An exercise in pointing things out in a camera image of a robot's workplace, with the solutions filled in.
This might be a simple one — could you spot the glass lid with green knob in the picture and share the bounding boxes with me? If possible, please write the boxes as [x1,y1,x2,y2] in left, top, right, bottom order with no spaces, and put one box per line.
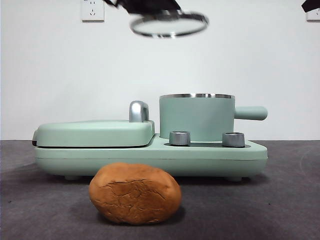
[129,9,210,40]

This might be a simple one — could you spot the brown potato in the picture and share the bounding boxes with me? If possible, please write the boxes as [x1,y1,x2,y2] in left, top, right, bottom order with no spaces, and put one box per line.
[88,161,182,225]

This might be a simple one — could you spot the silver control knob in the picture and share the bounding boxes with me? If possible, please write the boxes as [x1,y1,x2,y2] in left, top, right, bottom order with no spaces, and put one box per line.
[221,131,245,148]
[169,130,192,146]

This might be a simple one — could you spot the mint green griddle cover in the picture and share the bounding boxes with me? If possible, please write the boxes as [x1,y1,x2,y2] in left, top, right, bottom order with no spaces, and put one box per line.
[31,119,156,148]

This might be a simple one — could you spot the mint green breakfast machine base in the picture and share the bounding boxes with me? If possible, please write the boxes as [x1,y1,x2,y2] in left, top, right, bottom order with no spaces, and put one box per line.
[34,133,268,182]

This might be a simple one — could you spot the white wall socket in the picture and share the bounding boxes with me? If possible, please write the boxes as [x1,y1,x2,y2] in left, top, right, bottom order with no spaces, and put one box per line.
[306,9,320,23]
[81,0,105,23]

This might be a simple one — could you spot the chrome griddle cover handle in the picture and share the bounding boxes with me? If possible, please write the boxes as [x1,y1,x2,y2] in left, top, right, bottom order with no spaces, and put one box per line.
[128,100,151,123]

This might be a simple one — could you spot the mint green pot with handle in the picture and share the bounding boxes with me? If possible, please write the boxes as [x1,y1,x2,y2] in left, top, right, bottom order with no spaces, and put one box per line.
[158,92,268,140]

